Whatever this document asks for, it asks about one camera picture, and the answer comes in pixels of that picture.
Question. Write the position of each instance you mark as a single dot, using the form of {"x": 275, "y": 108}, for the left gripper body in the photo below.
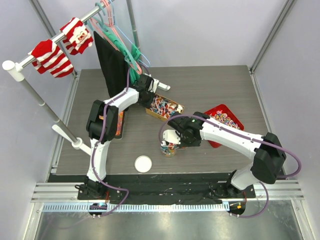
{"x": 146, "y": 102}

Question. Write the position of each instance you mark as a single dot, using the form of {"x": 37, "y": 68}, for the blue hanger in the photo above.
{"x": 131, "y": 37}

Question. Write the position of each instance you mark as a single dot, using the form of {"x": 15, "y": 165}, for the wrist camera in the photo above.
{"x": 170, "y": 136}
{"x": 153, "y": 85}

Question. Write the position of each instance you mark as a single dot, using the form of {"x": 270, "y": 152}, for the red white striped sock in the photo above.
{"x": 48, "y": 57}

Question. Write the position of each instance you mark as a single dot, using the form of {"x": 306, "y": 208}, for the clothes rack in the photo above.
{"x": 15, "y": 68}

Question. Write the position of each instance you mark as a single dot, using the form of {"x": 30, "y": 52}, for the red tin of swirl lollipops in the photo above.
{"x": 224, "y": 115}

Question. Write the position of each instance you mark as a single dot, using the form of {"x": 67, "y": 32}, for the pink hanger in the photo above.
{"x": 117, "y": 37}

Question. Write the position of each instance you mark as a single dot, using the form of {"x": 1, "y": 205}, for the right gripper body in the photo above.
{"x": 185, "y": 141}

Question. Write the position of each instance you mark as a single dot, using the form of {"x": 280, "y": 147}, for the gold tin of ball lollipops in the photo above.
{"x": 163, "y": 108}

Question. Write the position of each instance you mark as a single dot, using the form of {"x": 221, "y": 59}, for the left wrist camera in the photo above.
{"x": 153, "y": 85}

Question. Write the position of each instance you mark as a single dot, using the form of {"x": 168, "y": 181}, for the white jar lid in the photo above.
{"x": 143, "y": 164}

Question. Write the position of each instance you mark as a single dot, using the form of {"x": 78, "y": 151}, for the green cloth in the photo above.
{"x": 131, "y": 56}

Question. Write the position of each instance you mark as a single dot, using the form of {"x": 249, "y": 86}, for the gold tin of gummy candies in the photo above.
{"x": 120, "y": 125}

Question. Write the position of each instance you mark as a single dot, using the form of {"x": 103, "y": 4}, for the santa striped sock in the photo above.
{"x": 76, "y": 36}

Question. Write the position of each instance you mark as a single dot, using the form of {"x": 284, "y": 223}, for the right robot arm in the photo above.
{"x": 264, "y": 151}

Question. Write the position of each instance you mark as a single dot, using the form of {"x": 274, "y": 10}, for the clear plastic jar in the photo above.
{"x": 168, "y": 149}

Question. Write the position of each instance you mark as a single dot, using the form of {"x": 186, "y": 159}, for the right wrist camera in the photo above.
{"x": 170, "y": 136}

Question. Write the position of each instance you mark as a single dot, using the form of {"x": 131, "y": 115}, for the black cloth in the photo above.
{"x": 113, "y": 65}

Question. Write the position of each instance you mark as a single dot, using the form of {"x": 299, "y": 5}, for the teal hanger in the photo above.
{"x": 112, "y": 37}

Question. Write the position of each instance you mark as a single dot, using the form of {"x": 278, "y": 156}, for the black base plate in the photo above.
{"x": 157, "y": 189}

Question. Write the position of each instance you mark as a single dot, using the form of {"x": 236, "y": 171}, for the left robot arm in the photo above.
{"x": 102, "y": 127}

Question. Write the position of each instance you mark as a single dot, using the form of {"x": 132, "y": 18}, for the slotted cable duct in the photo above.
{"x": 93, "y": 207}

